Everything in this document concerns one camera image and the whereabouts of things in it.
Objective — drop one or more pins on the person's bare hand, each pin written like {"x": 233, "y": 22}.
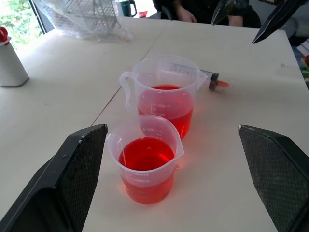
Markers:
{"x": 187, "y": 15}

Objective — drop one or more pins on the colourful printed packaging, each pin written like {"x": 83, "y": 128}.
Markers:
{"x": 304, "y": 62}

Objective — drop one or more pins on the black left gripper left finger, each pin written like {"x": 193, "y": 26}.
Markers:
{"x": 48, "y": 193}

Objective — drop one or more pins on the red plastic bowl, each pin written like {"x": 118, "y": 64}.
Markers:
{"x": 143, "y": 14}

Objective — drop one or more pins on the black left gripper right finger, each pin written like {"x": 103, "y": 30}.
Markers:
{"x": 282, "y": 178}

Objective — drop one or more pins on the white bottle with red cap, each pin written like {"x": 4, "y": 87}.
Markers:
{"x": 10, "y": 65}

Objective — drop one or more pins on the small beaker with red liquid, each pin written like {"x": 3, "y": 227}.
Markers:
{"x": 147, "y": 174}

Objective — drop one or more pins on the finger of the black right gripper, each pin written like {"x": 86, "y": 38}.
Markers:
{"x": 223, "y": 10}
{"x": 277, "y": 23}

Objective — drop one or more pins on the black window frame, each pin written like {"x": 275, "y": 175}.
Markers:
{"x": 38, "y": 17}

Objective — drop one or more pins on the person in dark clothing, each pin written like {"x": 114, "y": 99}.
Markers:
{"x": 205, "y": 9}

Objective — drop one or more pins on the large beaker with red liquid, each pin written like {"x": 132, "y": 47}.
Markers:
{"x": 166, "y": 108}

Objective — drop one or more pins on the clear plastic syringe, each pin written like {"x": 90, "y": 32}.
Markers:
{"x": 214, "y": 81}

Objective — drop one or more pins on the dark green mug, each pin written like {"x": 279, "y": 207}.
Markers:
{"x": 125, "y": 7}

